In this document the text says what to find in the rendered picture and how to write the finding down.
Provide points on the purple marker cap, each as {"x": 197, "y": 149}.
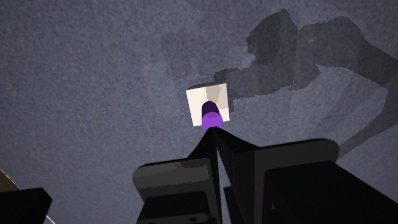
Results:
{"x": 211, "y": 116}

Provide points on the white square block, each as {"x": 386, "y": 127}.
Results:
{"x": 216, "y": 93}

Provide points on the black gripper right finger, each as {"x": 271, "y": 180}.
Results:
{"x": 245, "y": 164}

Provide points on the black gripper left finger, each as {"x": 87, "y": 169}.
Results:
{"x": 199, "y": 171}

